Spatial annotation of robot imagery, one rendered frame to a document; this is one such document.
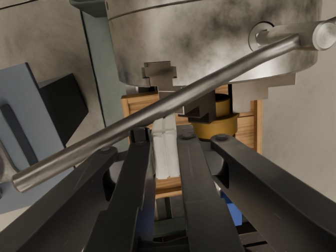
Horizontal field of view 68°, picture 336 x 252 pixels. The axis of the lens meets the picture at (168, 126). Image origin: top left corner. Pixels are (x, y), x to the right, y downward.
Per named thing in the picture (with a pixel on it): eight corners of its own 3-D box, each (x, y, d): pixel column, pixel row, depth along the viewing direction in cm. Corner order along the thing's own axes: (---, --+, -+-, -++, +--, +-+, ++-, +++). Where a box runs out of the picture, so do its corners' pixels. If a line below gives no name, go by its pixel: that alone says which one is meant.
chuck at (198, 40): (109, 27, 52) (106, 6, 23) (247, 12, 57) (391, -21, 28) (117, 71, 55) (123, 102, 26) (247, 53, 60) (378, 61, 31)
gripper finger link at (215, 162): (178, 154, 13) (236, 149, 13) (175, 124, 18) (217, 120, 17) (180, 180, 13) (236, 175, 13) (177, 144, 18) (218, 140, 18)
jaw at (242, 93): (231, 48, 39) (309, 38, 38) (225, 46, 44) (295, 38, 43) (233, 114, 43) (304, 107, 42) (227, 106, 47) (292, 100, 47)
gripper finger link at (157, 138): (168, 179, 15) (156, 180, 15) (168, 138, 22) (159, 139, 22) (163, 133, 14) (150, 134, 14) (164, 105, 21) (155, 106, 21)
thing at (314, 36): (255, 26, 29) (338, 15, 18) (259, 44, 30) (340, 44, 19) (238, 33, 29) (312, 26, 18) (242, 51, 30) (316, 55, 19)
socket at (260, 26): (257, 19, 29) (272, 16, 26) (264, 46, 30) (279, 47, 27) (232, 30, 29) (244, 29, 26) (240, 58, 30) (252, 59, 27)
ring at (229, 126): (191, 107, 40) (196, 158, 43) (248, 99, 40) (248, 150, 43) (182, 95, 49) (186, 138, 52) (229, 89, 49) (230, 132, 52)
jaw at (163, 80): (188, 52, 41) (143, 63, 31) (216, 50, 38) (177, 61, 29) (193, 116, 44) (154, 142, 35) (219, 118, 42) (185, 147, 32)
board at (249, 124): (121, 95, 64) (120, 98, 60) (256, 77, 66) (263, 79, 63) (139, 193, 74) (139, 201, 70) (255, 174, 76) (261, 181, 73)
